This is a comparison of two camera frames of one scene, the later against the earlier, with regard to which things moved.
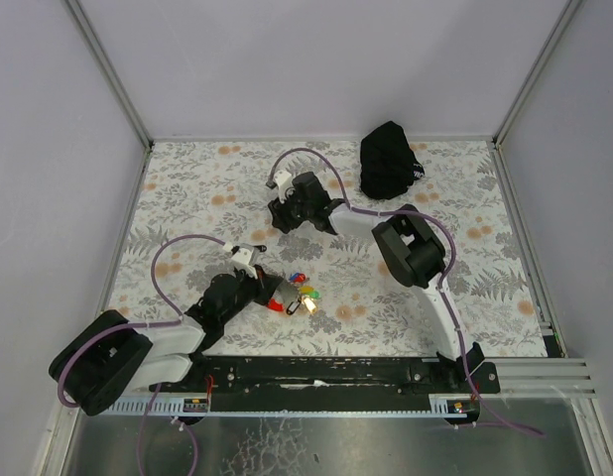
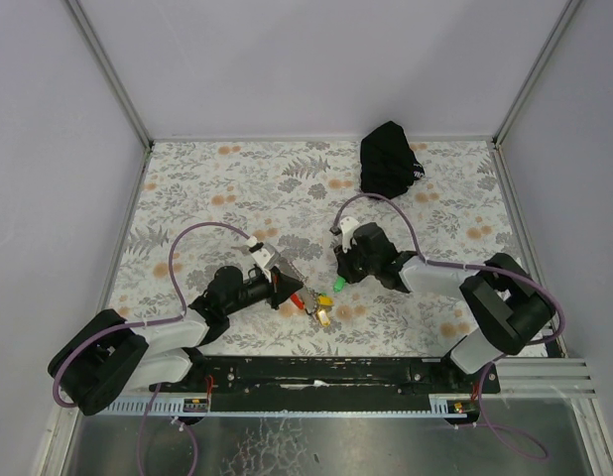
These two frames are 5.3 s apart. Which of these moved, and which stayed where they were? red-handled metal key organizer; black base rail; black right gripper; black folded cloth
Moved: red-handled metal key organizer; black right gripper
Stayed: black folded cloth; black base rail
